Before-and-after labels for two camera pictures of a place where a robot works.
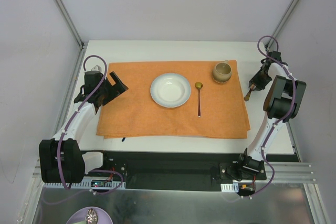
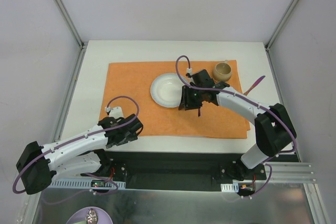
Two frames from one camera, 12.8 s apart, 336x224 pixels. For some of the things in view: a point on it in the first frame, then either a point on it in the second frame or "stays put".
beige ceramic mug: x=222 y=72 stays put
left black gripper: x=111 y=91 -> x=130 y=132
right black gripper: x=256 y=84 -> x=187 y=100
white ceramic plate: x=170 y=90 stays put
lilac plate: x=103 y=217 stays put
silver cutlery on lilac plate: x=92 y=216 stays put
